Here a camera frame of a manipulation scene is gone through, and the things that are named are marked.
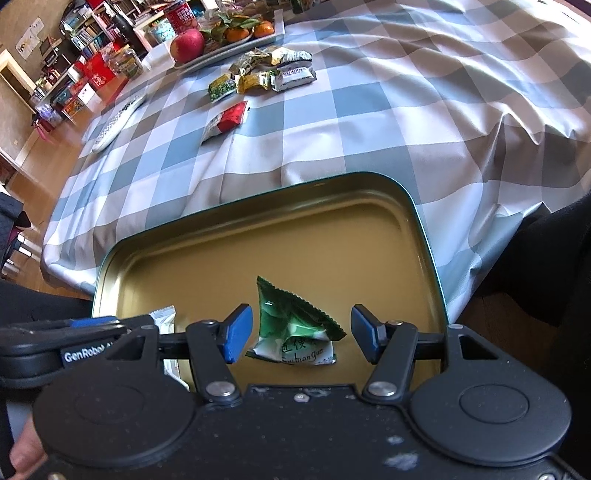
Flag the clear jar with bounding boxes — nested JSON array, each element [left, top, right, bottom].
[[107, 46, 142, 78]]

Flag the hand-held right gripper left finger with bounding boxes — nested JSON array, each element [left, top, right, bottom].
[[108, 304, 254, 403]]

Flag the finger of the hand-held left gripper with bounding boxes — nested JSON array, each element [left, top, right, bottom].
[[54, 315, 156, 334]]

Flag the checked tablecloth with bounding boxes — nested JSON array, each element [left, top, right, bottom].
[[41, 0, 591, 321]]

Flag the green white snack packet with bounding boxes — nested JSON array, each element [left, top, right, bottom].
[[245, 275, 348, 366]]

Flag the person's dark trouser leg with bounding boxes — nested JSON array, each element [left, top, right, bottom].
[[0, 281, 95, 326]]

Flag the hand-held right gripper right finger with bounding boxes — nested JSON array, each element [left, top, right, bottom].
[[350, 304, 502, 403]]

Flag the green tin box gold inside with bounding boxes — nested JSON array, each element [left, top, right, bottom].
[[91, 172, 450, 393]]

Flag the wall poster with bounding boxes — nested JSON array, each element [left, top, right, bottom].
[[16, 17, 45, 59]]

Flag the red snack packet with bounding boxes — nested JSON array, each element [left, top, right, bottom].
[[201, 102, 250, 145]]

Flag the white remote control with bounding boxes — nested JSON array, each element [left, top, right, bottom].
[[91, 92, 147, 153]]

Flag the white rectangular serving tray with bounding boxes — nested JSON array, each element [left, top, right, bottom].
[[173, 8, 286, 71]]

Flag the teal patterned bowl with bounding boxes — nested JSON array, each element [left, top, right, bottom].
[[145, 22, 177, 45]]

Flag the pile of snack packets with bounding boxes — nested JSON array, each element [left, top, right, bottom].
[[206, 46, 317, 103]]

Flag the green tangerine leaves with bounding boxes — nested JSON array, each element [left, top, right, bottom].
[[199, 11, 264, 42]]

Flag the red canister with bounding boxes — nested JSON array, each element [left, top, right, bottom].
[[164, 0, 200, 36]]

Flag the person's left hand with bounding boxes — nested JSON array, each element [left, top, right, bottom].
[[8, 413, 49, 472]]

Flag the bookshelf with books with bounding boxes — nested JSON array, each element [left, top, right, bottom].
[[60, 0, 160, 63]]

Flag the red apple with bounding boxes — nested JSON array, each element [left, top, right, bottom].
[[170, 28, 206, 64]]

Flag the red box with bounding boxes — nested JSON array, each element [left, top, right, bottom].
[[82, 52, 122, 89]]

